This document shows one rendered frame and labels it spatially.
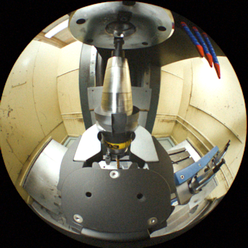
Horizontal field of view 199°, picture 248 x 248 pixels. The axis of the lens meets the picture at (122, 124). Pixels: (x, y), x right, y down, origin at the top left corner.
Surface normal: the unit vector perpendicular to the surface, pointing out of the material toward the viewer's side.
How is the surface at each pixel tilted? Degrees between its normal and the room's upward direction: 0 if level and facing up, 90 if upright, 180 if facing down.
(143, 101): 89
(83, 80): 90
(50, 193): 24
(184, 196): 0
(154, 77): 90
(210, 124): 90
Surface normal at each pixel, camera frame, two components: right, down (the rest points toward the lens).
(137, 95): 0.04, 0.48
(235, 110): -1.00, 0.00
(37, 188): 0.43, -0.80
